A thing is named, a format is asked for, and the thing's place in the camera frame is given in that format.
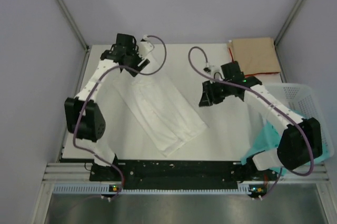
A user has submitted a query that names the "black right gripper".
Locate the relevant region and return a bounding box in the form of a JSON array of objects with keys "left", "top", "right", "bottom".
[{"left": 199, "top": 79, "right": 232, "bottom": 108}]

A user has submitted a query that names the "white printed t shirt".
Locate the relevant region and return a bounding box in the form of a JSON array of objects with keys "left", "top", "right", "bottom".
[{"left": 113, "top": 54, "right": 207, "bottom": 157}]

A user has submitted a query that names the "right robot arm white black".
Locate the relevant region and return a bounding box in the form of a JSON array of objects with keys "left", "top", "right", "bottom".
[{"left": 199, "top": 61, "right": 323, "bottom": 180}]

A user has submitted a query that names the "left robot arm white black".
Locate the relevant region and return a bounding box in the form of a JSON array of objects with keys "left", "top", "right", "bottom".
[{"left": 64, "top": 34, "right": 154, "bottom": 180}]

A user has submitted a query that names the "folded red t shirt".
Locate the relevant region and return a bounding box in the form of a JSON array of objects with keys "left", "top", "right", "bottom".
[{"left": 227, "top": 48, "right": 280, "bottom": 77}]

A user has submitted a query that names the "folded tan t shirt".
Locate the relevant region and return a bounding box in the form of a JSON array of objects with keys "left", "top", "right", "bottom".
[{"left": 227, "top": 37, "right": 281, "bottom": 74}]

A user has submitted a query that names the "teal t shirt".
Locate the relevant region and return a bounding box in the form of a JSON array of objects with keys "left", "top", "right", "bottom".
[{"left": 241, "top": 121, "right": 283, "bottom": 173}]

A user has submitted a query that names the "white plastic basket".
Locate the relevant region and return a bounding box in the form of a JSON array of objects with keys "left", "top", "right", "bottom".
[{"left": 265, "top": 83, "right": 334, "bottom": 164}]

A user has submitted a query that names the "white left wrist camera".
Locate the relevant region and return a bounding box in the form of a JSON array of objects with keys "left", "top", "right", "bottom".
[{"left": 137, "top": 35, "right": 154, "bottom": 59}]

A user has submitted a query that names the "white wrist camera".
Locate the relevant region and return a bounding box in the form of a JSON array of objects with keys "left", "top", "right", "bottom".
[
  {"left": 137, "top": 35, "right": 154, "bottom": 59},
  {"left": 203, "top": 63, "right": 222, "bottom": 78}
]

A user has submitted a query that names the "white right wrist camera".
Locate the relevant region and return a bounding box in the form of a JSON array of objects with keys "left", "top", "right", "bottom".
[{"left": 203, "top": 63, "right": 222, "bottom": 78}]

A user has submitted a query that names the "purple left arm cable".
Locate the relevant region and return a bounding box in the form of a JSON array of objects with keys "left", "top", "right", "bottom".
[{"left": 73, "top": 35, "right": 167, "bottom": 200}]

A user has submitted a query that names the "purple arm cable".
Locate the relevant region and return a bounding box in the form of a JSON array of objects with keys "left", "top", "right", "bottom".
[
  {"left": 73, "top": 35, "right": 167, "bottom": 200},
  {"left": 187, "top": 46, "right": 315, "bottom": 200}
]

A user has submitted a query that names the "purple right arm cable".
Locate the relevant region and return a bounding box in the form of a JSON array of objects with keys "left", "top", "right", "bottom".
[{"left": 187, "top": 46, "right": 315, "bottom": 200}]

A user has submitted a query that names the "left aluminium frame post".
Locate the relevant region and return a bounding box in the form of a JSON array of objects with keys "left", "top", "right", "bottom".
[{"left": 55, "top": 0, "right": 90, "bottom": 52}]

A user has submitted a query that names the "aluminium frame post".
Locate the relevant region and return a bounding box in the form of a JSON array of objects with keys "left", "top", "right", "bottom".
[
  {"left": 273, "top": 0, "right": 322, "bottom": 47},
  {"left": 55, "top": 0, "right": 90, "bottom": 52}
]

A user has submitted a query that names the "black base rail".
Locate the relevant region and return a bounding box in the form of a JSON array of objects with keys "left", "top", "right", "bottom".
[{"left": 89, "top": 158, "right": 279, "bottom": 190}]

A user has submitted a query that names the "perforated white cable duct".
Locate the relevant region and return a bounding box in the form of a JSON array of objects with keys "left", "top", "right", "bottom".
[{"left": 53, "top": 183, "right": 252, "bottom": 196}]

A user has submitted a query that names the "aluminium front frame rail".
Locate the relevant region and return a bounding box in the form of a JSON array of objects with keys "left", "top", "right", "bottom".
[{"left": 43, "top": 163, "right": 330, "bottom": 184}]

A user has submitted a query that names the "right aluminium frame post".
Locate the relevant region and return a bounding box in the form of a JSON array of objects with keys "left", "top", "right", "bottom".
[{"left": 273, "top": 0, "right": 322, "bottom": 47}]

